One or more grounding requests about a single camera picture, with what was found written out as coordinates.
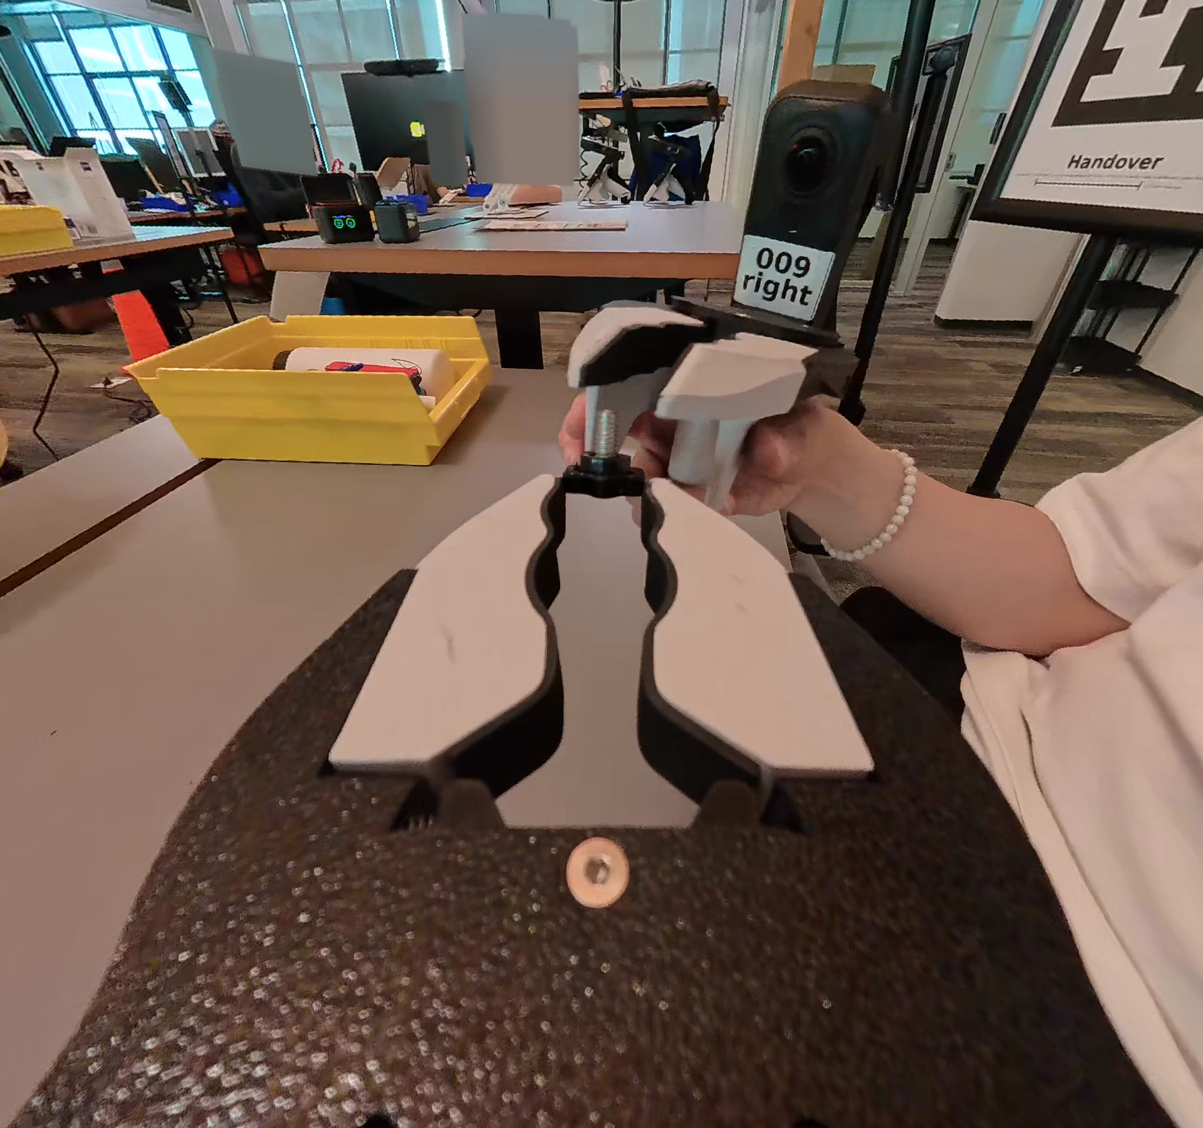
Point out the person's right forearm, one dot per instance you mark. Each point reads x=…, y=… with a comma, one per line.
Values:
x=999, y=572

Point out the grey desk with wooden edge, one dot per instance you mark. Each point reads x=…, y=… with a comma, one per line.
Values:
x=526, y=242

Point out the framed marker poster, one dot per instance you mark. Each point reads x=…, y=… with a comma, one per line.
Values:
x=1109, y=76

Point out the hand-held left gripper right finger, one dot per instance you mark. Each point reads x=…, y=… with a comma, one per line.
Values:
x=761, y=670

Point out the yellow plastic bin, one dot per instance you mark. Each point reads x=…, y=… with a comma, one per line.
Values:
x=30, y=230
x=280, y=415

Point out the black clock with green display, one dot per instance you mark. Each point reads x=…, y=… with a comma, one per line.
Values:
x=342, y=219

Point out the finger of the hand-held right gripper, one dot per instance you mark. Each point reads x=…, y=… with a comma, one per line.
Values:
x=623, y=342
x=735, y=385

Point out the black knob with metal screw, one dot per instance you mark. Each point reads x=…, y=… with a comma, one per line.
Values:
x=603, y=463

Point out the paper sheet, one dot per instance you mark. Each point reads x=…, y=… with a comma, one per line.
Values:
x=554, y=223

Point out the black television screen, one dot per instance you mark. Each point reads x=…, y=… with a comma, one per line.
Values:
x=403, y=126

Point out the person's right hand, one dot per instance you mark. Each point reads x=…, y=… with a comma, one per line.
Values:
x=792, y=463

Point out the black tripod stand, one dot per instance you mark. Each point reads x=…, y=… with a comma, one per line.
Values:
x=903, y=113

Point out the small black box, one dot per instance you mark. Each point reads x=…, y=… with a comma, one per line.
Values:
x=396, y=219

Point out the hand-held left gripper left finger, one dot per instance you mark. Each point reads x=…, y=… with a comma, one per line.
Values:
x=442, y=670

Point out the white cylinder with black cap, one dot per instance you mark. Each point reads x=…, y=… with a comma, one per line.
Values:
x=367, y=366

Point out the orange traffic cone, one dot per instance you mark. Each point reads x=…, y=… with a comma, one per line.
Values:
x=145, y=329

